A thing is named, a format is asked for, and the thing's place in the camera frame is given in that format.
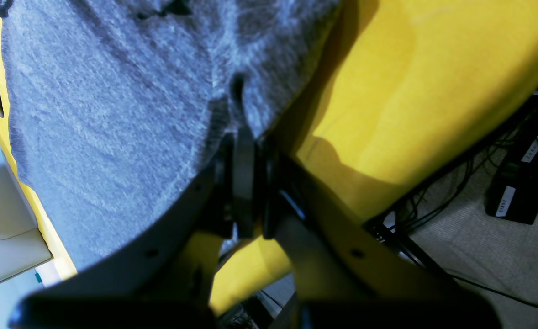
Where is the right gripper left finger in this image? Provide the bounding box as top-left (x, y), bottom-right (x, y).
top-left (9, 134), bottom-right (234, 329)

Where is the yellow table cloth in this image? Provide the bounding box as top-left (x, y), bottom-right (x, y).
top-left (0, 0), bottom-right (538, 316)

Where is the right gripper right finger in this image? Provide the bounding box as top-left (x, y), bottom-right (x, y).
top-left (260, 139), bottom-right (501, 329)

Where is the black box with labels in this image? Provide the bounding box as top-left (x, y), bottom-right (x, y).
top-left (484, 118), bottom-right (538, 225)

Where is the grey long-sleeve shirt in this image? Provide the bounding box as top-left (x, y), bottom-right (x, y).
top-left (0, 0), bottom-right (342, 270)

